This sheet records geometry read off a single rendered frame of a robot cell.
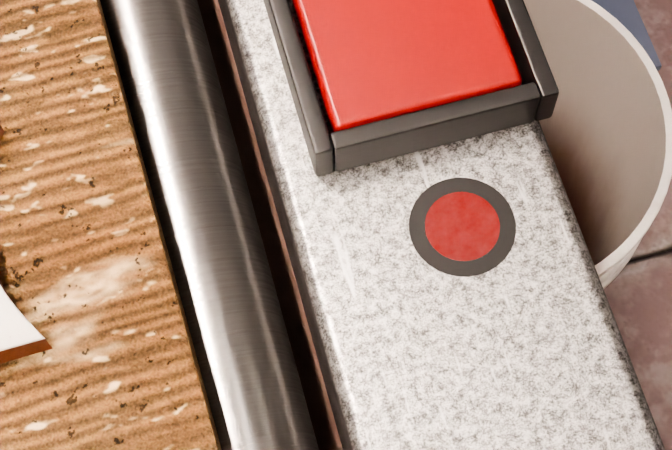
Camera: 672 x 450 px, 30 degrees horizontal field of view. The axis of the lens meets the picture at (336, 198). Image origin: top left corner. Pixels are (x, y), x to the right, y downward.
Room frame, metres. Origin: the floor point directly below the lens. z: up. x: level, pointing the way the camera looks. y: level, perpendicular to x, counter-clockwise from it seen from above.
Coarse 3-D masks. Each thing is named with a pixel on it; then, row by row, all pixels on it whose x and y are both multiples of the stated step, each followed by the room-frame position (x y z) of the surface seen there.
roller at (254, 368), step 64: (128, 0) 0.22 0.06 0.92; (192, 0) 0.23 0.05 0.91; (128, 64) 0.20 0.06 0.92; (192, 64) 0.20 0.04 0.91; (192, 128) 0.18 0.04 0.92; (192, 192) 0.16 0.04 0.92; (192, 256) 0.13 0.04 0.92; (256, 256) 0.14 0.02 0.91; (192, 320) 0.12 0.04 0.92; (256, 320) 0.12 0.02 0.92; (256, 384) 0.10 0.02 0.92; (256, 448) 0.08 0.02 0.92
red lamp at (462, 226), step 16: (464, 192) 0.15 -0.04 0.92; (432, 208) 0.15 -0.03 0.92; (448, 208) 0.15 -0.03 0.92; (464, 208) 0.15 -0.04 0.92; (480, 208) 0.15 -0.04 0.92; (432, 224) 0.14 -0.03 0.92; (448, 224) 0.14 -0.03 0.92; (464, 224) 0.14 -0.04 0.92; (480, 224) 0.14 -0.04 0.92; (496, 224) 0.14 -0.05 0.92; (432, 240) 0.14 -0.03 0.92; (448, 240) 0.14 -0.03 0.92; (464, 240) 0.14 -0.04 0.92; (480, 240) 0.14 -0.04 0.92; (496, 240) 0.14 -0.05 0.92; (448, 256) 0.13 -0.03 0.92; (464, 256) 0.13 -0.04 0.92; (480, 256) 0.13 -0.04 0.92
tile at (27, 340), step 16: (0, 128) 0.17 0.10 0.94; (0, 288) 0.12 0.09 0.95; (0, 304) 0.11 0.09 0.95; (0, 320) 0.11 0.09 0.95; (16, 320) 0.11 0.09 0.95; (0, 336) 0.10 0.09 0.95; (16, 336) 0.10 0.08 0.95; (32, 336) 0.10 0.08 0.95; (0, 352) 0.10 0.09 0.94; (16, 352) 0.10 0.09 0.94; (32, 352) 0.10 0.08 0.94
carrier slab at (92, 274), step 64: (0, 0) 0.21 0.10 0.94; (64, 0) 0.21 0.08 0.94; (0, 64) 0.19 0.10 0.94; (64, 64) 0.19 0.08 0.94; (64, 128) 0.17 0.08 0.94; (128, 128) 0.17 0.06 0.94; (0, 192) 0.15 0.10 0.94; (64, 192) 0.15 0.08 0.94; (128, 192) 0.15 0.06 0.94; (0, 256) 0.13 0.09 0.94; (64, 256) 0.13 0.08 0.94; (128, 256) 0.13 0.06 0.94; (64, 320) 0.11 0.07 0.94; (128, 320) 0.11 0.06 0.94; (0, 384) 0.09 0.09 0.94; (64, 384) 0.09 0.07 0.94; (128, 384) 0.09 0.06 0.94; (192, 384) 0.09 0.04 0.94; (0, 448) 0.08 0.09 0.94; (64, 448) 0.08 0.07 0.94; (128, 448) 0.07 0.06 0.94; (192, 448) 0.07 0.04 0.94
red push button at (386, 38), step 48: (336, 0) 0.21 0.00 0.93; (384, 0) 0.21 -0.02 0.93; (432, 0) 0.21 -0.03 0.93; (480, 0) 0.21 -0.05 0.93; (336, 48) 0.20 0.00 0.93; (384, 48) 0.20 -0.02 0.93; (432, 48) 0.20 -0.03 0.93; (480, 48) 0.20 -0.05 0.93; (336, 96) 0.18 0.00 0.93; (384, 96) 0.18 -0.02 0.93; (432, 96) 0.18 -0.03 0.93
